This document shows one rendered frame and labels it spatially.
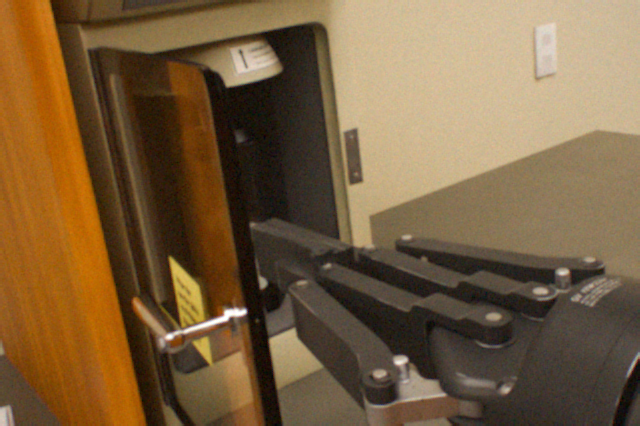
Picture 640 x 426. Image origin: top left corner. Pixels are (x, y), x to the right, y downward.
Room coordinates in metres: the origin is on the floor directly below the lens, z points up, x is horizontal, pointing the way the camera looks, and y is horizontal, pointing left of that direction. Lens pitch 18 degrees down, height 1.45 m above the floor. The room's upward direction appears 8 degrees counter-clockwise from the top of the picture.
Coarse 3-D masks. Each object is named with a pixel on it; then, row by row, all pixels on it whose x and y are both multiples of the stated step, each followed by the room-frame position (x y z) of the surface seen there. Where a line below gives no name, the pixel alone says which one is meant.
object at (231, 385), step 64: (128, 64) 0.65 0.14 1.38; (192, 64) 0.51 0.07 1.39; (128, 128) 0.69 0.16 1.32; (192, 128) 0.52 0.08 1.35; (128, 192) 0.74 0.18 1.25; (192, 192) 0.55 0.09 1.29; (192, 256) 0.58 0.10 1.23; (256, 320) 0.49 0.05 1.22; (192, 384) 0.65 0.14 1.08; (256, 384) 0.49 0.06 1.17
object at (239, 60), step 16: (192, 48) 0.88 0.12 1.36; (208, 48) 0.88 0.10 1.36; (224, 48) 0.89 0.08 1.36; (240, 48) 0.90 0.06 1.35; (256, 48) 0.91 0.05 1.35; (208, 64) 0.88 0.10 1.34; (224, 64) 0.88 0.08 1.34; (240, 64) 0.89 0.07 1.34; (256, 64) 0.90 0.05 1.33; (272, 64) 0.92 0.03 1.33; (224, 80) 0.87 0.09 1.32; (240, 80) 0.88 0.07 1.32; (256, 80) 0.89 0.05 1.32
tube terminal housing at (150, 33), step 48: (240, 0) 0.87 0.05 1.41; (288, 0) 0.90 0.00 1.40; (336, 0) 0.94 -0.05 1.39; (144, 48) 0.80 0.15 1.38; (336, 48) 0.94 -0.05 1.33; (96, 96) 0.77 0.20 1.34; (336, 96) 0.93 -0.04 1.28; (96, 144) 0.79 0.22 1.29; (336, 144) 0.96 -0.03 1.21; (96, 192) 0.82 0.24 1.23; (336, 192) 0.96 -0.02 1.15; (144, 336) 0.78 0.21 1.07; (288, 336) 0.87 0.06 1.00; (144, 384) 0.81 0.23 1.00
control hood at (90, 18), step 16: (80, 0) 0.75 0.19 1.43; (96, 0) 0.74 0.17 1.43; (112, 0) 0.75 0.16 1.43; (192, 0) 0.80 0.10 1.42; (208, 0) 0.82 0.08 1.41; (224, 0) 0.83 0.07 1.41; (80, 16) 0.76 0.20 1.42; (96, 16) 0.75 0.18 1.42; (112, 16) 0.76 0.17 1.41; (128, 16) 0.77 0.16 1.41
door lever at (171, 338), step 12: (144, 300) 0.56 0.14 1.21; (144, 312) 0.54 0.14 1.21; (156, 312) 0.54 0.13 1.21; (228, 312) 0.52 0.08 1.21; (144, 324) 0.55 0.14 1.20; (156, 324) 0.52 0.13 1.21; (168, 324) 0.51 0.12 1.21; (204, 324) 0.51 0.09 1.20; (216, 324) 0.52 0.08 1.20; (228, 324) 0.51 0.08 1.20; (156, 336) 0.52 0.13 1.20; (168, 336) 0.50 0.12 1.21; (180, 336) 0.50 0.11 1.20; (192, 336) 0.51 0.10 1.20; (204, 336) 0.51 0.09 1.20; (228, 336) 0.52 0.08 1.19; (168, 348) 0.50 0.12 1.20; (180, 348) 0.50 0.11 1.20
